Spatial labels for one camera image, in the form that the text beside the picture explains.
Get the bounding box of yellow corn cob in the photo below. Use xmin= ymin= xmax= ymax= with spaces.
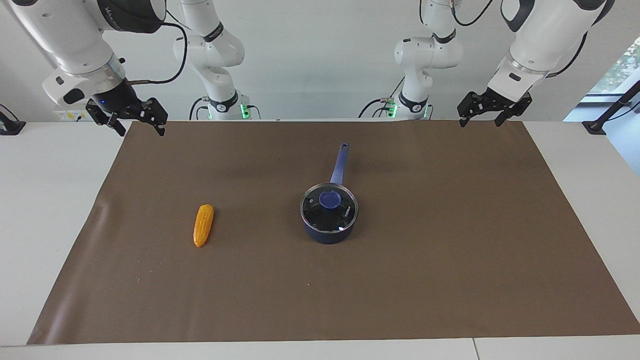
xmin=193 ymin=204 xmax=215 ymax=249

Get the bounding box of glass lid with blue knob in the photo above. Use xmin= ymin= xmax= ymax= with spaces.
xmin=300 ymin=183 xmax=359 ymax=233

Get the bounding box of dark blue pot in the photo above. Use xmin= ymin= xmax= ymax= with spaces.
xmin=300 ymin=142 xmax=359 ymax=245

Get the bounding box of black stand with pole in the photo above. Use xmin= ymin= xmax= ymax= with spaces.
xmin=582 ymin=79 xmax=640 ymax=136

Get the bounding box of brown table mat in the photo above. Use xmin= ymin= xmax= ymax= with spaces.
xmin=26 ymin=119 xmax=640 ymax=346

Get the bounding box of black right arm base cable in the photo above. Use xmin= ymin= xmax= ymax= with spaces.
xmin=188 ymin=96 xmax=210 ymax=121

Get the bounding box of black arm base cable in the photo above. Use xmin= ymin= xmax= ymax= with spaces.
xmin=188 ymin=96 xmax=210 ymax=121
xmin=357 ymin=75 xmax=407 ymax=120

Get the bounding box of white wall socket box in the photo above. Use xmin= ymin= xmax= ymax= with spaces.
xmin=53 ymin=104 xmax=92 ymax=123

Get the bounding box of black left arm base cable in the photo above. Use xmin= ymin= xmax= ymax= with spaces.
xmin=357 ymin=75 xmax=407 ymax=120

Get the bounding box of black stand with cable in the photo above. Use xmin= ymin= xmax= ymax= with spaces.
xmin=0 ymin=103 xmax=27 ymax=136

